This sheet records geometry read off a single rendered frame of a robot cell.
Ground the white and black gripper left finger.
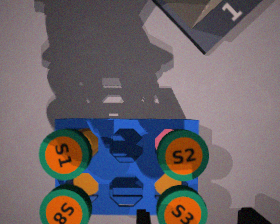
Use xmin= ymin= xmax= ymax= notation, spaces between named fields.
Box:
xmin=137 ymin=209 xmax=151 ymax=224

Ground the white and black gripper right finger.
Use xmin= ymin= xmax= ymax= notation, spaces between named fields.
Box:
xmin=237 ymin=207 xmax=272 ymax=224

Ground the blue tube rack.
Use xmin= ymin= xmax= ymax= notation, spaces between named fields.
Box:
xmin=55 ymin=118 xmax=199 ymax=215

